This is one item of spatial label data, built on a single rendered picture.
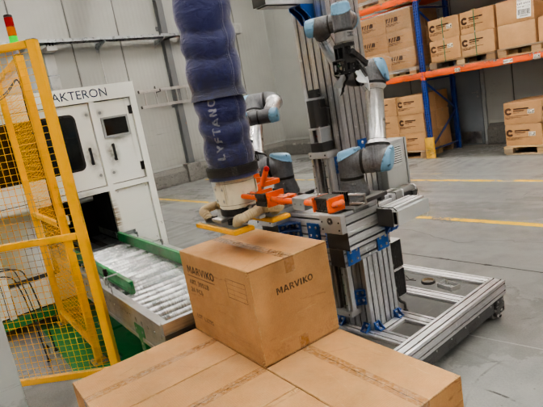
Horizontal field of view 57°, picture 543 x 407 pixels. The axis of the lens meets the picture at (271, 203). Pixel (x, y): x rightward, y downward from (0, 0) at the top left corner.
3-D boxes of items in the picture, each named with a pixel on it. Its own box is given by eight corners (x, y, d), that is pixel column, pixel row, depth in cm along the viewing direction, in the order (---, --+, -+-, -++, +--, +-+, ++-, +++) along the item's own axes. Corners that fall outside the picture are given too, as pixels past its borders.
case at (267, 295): (195, 328, 243) (178, 250, 235) (261, 298, 265) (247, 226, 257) (266, 367, 194) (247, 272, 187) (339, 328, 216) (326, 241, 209)
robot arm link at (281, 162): (293, 176, 270) (288, 151, 268) (269, 179, 272) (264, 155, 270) (295, 172, 282) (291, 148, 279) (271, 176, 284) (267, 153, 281)
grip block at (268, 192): (255, 207, 198) (252, 192, 197) (275, 200, 204) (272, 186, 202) (267, 208, 191) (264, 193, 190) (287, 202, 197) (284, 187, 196)
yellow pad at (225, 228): (195, 228, 226) (194, 217, 225) (215, 221, 231) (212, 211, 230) (234, 237, 198) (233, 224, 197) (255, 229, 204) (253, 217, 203)
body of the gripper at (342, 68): (334, 77, 198) (329, 46, 195) (347, 74, 203) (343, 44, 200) (348, 73, 192) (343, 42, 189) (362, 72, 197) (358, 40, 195)
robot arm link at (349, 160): (343, 174, 247) (338, 147, 244) (369, 171, 241) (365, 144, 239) (336, 179, 236) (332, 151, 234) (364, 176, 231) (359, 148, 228)
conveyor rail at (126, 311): (60, 276, 432) (54, 255, 428) (65, 274, 434) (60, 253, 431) (168, 361, 243) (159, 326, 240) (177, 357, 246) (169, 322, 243)
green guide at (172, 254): (119, 241, 460) (116, 231, 458) (129, 237, 465) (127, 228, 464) (197, 270, 329) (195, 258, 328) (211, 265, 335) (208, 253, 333)
